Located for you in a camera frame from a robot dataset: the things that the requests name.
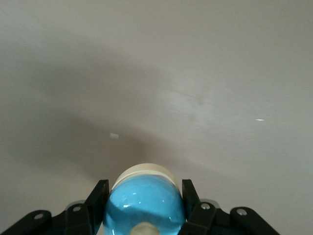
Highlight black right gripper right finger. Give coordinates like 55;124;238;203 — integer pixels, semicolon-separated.
179;179;281;235

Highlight light blue call bell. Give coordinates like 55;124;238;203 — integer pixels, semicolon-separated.
102;163;186;235

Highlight brown table mat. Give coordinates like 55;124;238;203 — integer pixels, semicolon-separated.
0;0;313;235

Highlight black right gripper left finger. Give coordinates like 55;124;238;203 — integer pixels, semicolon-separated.
0;179;110;235

